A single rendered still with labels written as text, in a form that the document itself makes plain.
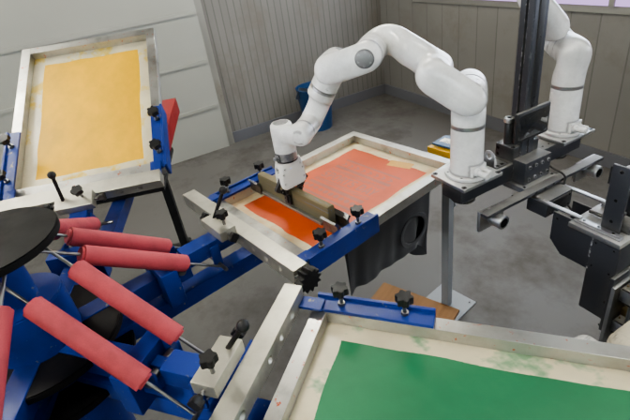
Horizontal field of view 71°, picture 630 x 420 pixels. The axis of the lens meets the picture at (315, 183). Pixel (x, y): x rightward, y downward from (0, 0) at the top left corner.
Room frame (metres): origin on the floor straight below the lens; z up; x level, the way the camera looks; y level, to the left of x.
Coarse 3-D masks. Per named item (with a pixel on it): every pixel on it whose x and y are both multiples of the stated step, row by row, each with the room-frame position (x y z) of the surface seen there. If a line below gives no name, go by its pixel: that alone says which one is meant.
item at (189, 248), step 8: (208, 232) 1.21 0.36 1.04; (200, 240) 1.17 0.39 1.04; (208, 240) 1.16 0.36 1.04; (216, 240) 1.16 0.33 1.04; (184, 248) 1.14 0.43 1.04; (192, 248) 1.13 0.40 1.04; (200, 248) 1.13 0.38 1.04; (208, 248) 1.14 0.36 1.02; (224, 248) 1.17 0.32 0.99; (192, 256) 1.11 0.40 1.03; (200, 256) 1.12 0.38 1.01; (208, 256) 1.14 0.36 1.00
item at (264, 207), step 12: (348, 156) 1.79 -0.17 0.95; (360, 156) 1.77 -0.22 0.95; (372, 156) 1.75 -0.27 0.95; (324, 168) 1.70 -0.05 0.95; (252, 204) 1.49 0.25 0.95; (264, 204) 1.48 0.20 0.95; (276, 204) 1.46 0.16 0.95; (264, 216) 1.40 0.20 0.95; (276, 216) 1.38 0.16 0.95; (288, 216) 1.37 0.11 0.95
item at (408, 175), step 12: (384, 168) 1.62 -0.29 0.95; (396, 168) 1.61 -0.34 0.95; (408, 180) 1.49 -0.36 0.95; (384, 192) 1.43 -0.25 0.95; (396, 192) 1.42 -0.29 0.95; (360, 204) 1.37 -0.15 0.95; (372, 204) 1.36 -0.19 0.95; (300, 216) 1.36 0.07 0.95; (288, 228) 1.29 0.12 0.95; (300, 228) 1.28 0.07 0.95; (312, 228) 1.27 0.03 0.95; (312, 240) 1.20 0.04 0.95
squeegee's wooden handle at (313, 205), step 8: (264, 176) 1.51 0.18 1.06; (272, 176) 1.50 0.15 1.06; (264, 184) 1.51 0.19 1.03; (272, 184) 1.46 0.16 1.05; (272, 192) 1.47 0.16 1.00; (296, 192) 1.35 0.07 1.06; (304, 192) 1.34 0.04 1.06; (296, 200) 1.35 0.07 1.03; (304, 200) 1.31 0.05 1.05; (312, 200) 1.28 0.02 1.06; (320, 200) 1.27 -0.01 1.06; (304, 208) 1.32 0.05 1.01; (312, 208) 1.28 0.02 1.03; (320, 208) 1.25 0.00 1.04; (328, 208) 1.22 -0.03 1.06; (320, 216) 1.25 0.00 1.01; (328, 216) 1.22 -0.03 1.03
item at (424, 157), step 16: (336, 144) 1.86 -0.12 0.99; (368, 144) 1.85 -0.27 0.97; (384, 144) 1.77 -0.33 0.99; (304, 160) 1.74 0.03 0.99; (416, 160) 1.63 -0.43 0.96; (432, 160) 1.57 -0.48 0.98; (448, 160) 1.54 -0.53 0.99; (240, 192) 1.55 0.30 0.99; (416, 192) 1.35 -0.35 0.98; (224, 208) 1.43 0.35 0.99; (384, 208) 1.27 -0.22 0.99; (400, 208) 1.30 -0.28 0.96; (256, 224) 1.29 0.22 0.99; (288, 240) 1.17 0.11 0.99
